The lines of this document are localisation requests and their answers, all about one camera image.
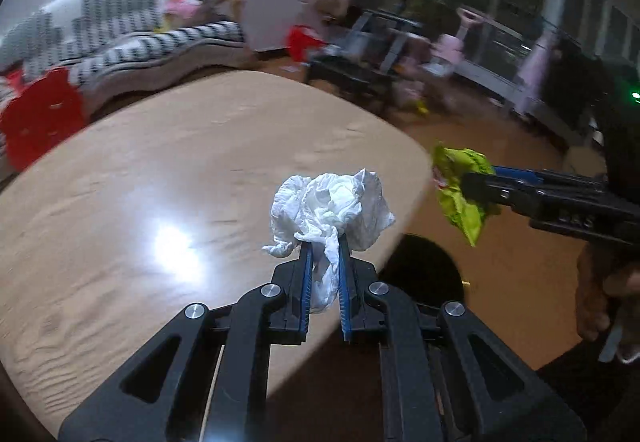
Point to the white tissue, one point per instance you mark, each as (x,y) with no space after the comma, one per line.
(335,207)

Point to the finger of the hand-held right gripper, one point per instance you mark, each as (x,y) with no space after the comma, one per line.
(530,174)
(495,194)

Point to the person's right hand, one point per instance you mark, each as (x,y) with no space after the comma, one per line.
(595,292)

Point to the dark side table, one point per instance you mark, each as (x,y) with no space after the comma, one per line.
(357,67)

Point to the pink hanging garment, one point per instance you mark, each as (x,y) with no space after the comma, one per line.
(537,67)

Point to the red plastic chair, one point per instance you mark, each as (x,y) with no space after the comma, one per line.
(42,115)

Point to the black trash bin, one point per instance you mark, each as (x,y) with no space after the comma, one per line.
(422,267)

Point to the black and white patterned sofa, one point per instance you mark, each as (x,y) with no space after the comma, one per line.
(125,37)

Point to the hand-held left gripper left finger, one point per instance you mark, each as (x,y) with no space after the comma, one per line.
(306,287)

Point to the green snack packet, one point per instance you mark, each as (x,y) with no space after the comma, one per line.
(457,192)

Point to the pink items heap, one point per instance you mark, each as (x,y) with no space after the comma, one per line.
(195,7)

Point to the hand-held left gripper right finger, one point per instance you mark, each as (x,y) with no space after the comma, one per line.
(345,292)

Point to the pink toy scooter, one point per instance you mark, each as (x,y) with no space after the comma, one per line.
(452,45)

